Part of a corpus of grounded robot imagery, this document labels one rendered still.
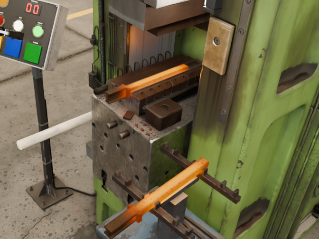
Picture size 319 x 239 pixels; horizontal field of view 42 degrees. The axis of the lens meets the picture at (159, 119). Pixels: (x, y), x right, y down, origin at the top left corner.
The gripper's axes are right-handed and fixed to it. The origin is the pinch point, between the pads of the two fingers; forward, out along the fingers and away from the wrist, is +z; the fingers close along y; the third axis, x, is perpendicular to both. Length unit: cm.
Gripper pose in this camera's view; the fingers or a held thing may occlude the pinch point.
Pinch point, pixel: (16, 34)
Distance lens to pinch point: 173.1
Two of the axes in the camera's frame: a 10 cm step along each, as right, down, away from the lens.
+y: 9.2, 2.9, -2.7
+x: 2.7, -9.6, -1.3
